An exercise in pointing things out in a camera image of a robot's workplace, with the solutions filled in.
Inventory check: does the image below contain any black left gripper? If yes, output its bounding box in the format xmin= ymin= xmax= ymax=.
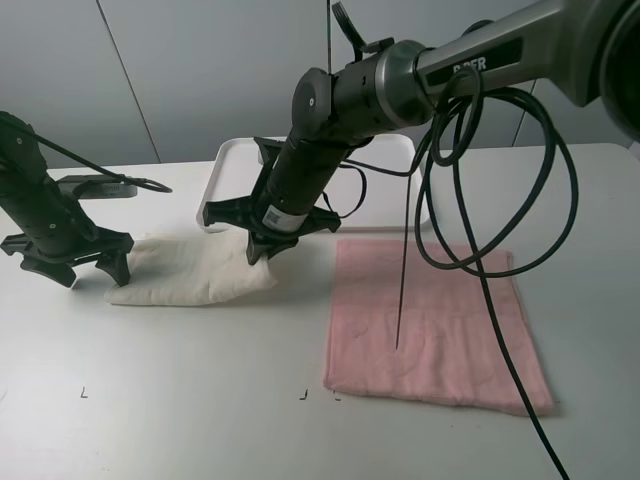
xmin=1 ymin=190 xmax=133 ymax=288

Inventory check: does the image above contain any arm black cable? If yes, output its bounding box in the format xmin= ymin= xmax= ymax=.
xmin=319 ymin=64 xmax=581 ymax=480
xmin=0 ymin=112 xmax=174 ymax=195

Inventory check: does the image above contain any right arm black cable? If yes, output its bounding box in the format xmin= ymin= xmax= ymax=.
xmin=319 ymin=64 xmax=581 ymax=480

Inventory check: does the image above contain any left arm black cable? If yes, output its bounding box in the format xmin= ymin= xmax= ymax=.
xmin=0 ymin=112 xmax=174 ymax=195

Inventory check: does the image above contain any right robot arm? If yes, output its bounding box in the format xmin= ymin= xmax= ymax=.
xmin=202 ymin=1 xmax=639 ymax=263

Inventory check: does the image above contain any pink towel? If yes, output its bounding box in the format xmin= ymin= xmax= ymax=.
xmin=324 ymin=240 xmax=526 ymax=416

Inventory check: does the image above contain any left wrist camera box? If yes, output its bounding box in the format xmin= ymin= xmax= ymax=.
xmin=56 ymin=175 xmax=138 ymax=200

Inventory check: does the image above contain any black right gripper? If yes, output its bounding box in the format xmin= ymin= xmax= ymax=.
xmin=202 ymin=137 xmax=342 ymax=265

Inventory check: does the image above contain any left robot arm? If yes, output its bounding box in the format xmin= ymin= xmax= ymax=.
xmin=1 ymin=112 xmax=134 ymax=288

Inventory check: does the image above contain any white cream towel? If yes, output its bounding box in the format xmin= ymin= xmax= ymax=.
xmin=105 ymin=228 xmax=276 ymax=307

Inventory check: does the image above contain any thin black cable tie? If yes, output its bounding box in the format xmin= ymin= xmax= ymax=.
xmin=395 ymin=177 xmax=411 ymax=350

